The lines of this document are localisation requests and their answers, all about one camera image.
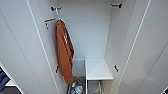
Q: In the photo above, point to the small colourful object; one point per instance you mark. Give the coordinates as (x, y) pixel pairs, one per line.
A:
(76, 87)

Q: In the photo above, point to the white wardrobe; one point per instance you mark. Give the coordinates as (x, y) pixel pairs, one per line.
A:
(86, 33)

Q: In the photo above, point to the white clothes hanger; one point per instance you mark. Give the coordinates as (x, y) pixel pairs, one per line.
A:
(56, 16)

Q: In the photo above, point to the black wardrobe hook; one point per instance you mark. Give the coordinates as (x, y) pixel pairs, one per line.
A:
(56, 8)
(116, 5)

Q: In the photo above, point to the orange hooded garment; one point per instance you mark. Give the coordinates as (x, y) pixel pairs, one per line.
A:
(65, 50)

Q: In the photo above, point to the white wardrobe door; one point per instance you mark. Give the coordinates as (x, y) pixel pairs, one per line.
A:
(23, 50)
(146, 53)

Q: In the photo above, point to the dark door hinge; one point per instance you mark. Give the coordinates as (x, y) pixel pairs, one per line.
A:
(116, 68)
(57, 70)

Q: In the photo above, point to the blue cloth item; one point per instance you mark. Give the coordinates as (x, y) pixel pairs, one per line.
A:
(3, 80)

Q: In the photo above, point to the tall white storage box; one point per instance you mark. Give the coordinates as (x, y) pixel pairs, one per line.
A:
(98, 71)

